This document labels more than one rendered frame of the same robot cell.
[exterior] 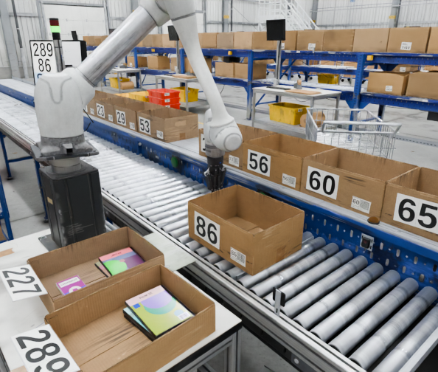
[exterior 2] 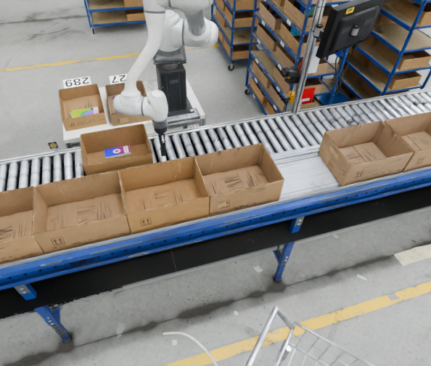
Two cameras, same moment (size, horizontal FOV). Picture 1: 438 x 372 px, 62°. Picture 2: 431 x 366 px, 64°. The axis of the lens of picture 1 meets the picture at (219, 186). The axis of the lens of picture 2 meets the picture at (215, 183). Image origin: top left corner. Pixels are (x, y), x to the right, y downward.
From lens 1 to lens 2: 291 cm
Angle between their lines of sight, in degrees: 87
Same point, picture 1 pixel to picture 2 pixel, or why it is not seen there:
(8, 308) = not seen: hidden behind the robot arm
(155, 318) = (80, 112)
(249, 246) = (85, 140)
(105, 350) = (82, 104)
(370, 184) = (49, 186)
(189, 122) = (341, 162)
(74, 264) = not seen: hidden behind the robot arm
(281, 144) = (204, 205)
